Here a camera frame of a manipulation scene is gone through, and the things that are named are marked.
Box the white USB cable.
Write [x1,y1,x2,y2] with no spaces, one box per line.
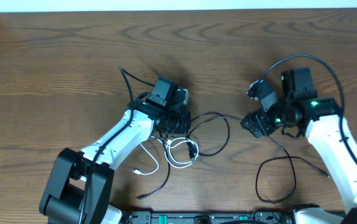
[132,136,200,176]

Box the black USB cable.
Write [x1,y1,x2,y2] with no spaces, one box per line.
[187,116,330,205]
[136,111,231,200]

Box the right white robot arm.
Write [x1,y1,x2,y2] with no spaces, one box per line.
[240,68,357,223]

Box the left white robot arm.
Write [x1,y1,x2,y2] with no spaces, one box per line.
[39,77,190,223]

